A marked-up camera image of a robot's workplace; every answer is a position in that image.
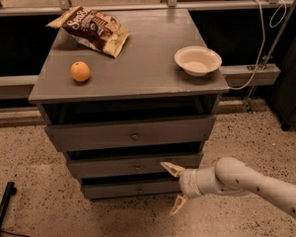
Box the grey drawer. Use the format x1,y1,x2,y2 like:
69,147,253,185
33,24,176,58
45,116,215,152
67,152,202,179
81,173,181,199

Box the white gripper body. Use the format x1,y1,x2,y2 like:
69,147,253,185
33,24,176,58
179,169,201,198

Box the grey metal railing frame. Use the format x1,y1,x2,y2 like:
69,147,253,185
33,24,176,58
0,0,296,115

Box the grey top drawer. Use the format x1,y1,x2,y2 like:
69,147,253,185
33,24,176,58
45,116,215,152

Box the brown snack chip bag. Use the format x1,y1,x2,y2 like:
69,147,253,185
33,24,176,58
47,6,130,58

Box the orange fruit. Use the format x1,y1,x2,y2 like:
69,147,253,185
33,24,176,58
70,61,91,82

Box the grey middle drawer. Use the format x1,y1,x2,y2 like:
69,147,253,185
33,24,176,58
67,152,202,179

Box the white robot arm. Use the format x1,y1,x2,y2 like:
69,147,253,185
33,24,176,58
161,157,296,219

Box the grey bottom drawer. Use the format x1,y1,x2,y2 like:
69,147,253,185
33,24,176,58
81,173,181,199

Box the grey wooden drawer cabinet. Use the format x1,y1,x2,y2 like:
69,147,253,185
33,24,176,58
29,10,228,199

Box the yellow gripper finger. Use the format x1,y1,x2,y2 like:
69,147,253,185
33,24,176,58
161,162,185,178
170,195,188,216

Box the black stand leg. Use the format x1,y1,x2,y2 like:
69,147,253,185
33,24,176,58
0,182,17,231

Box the dark cabinet at right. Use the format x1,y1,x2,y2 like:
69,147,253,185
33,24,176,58
274,36,296,130

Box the white bowl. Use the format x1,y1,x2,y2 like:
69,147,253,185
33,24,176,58
175,46,222,77

